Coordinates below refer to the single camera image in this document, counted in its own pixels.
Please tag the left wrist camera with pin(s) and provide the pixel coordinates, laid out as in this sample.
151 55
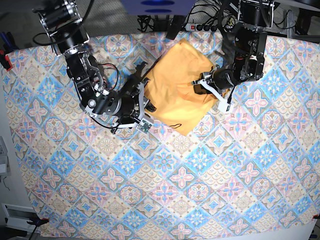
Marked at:
225 107

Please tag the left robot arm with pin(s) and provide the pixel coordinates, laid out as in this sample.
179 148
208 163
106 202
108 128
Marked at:
245 43

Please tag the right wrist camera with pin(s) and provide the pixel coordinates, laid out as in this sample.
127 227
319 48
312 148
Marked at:
144 126

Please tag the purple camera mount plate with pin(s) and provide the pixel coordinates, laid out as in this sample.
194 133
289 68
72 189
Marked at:
158 7

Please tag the red black clamp upper left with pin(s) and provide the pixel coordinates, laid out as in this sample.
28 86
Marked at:
5 61

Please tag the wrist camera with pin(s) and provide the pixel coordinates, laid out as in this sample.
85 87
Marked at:
144 126
225 107

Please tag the red black clamp lower left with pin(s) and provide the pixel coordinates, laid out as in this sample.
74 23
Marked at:
37 221

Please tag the black camera post clamp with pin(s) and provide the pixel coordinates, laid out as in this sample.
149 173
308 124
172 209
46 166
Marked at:
175 26

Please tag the white power strip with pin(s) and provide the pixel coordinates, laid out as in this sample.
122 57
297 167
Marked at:
192 27

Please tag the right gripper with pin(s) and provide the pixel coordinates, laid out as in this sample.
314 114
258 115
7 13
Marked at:
133 107

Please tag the blue handled tool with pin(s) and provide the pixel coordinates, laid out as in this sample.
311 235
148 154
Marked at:
9 42

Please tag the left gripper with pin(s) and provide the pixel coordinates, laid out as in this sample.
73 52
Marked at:
215 82

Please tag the red black clamp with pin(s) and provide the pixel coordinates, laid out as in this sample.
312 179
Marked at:
37 221
5 61

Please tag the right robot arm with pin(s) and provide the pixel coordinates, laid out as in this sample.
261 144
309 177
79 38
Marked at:
67 36

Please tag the white rail bracket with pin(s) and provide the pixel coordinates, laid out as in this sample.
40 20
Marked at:
16 217

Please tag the patterned blue pink tablecloth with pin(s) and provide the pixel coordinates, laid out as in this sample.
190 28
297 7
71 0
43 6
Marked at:
254 170

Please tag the yellow T-shirt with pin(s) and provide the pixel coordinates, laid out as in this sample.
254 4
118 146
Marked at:
169 87

